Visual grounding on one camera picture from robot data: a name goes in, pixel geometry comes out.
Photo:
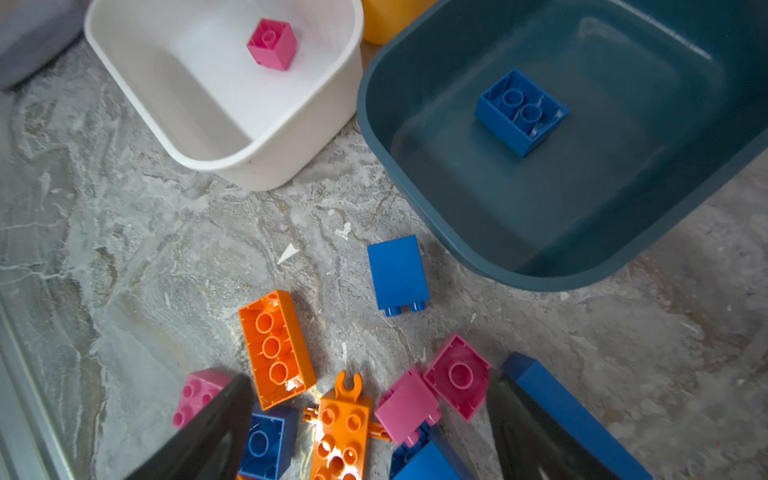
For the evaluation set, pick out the yellow plastic bin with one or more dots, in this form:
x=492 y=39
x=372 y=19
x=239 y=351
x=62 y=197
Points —
x=384 y=19

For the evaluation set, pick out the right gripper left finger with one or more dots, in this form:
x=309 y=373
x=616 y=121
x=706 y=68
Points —
x=211 y=445

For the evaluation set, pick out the long blue lego brick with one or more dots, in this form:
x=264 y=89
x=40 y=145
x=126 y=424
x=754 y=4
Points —
x=572 y=417

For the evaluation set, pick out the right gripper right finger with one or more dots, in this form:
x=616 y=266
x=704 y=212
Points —
x=528 y=441

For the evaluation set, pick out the pink lego brick upturned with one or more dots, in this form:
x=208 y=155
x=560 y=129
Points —
x=459 y=375

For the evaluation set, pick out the white plastic bin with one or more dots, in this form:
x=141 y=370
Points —
x=186 y=69

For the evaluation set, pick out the grey oval pad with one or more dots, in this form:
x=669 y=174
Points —
x=34 y=32

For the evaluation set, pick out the orange lego brick hollow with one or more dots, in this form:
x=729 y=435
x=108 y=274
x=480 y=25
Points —
x=280 y=361

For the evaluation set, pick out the long orange lego plate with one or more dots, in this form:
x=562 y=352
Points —
x=342 y=423

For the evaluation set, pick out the teal plastic bin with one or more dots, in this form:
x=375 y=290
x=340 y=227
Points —
x=666 y=101

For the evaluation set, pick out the light pink lego brick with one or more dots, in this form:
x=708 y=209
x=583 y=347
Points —
x=198 y=391

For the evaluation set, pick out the blue lego brick upright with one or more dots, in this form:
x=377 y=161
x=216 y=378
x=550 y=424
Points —
x=398 y=276

